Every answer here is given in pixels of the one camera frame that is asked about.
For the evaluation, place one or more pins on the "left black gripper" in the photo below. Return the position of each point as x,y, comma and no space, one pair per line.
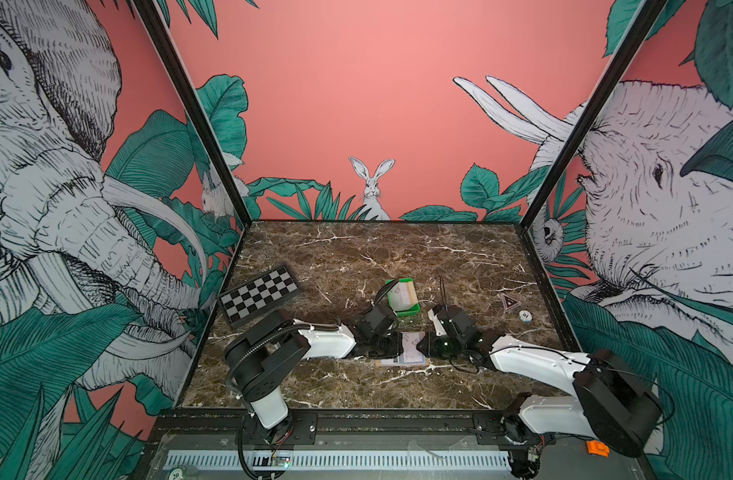
396,348

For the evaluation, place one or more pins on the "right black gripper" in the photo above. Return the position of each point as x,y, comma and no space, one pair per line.
430,351

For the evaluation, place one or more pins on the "tan leather card holder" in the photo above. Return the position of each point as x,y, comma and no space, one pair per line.
394,362

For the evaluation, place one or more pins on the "green plastic card tray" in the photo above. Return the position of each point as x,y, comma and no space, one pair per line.
414,310

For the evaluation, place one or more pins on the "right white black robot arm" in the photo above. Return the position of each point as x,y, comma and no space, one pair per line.
602,399

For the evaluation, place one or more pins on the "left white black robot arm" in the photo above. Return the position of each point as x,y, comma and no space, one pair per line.
261,359

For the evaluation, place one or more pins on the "triangle marker sticker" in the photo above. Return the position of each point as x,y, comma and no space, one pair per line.
509,303

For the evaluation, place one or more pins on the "small round white sticker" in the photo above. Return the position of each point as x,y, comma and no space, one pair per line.
524,315

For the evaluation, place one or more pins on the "black white checkerboard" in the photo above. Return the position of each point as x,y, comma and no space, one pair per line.
259,296

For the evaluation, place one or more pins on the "orange connector block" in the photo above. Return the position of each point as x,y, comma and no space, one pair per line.
597,448

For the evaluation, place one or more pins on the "white slotted cable duct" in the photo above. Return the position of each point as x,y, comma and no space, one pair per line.
320,460

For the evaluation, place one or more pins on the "black mounting rail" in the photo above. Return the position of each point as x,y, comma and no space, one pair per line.
305,426

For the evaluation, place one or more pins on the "right black frame post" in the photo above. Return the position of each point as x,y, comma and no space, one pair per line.
635,35

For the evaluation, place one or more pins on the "black frame post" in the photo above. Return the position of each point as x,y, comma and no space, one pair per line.
152,19
635,35

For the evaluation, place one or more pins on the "left black frame post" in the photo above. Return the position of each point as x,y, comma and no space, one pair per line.
152,19

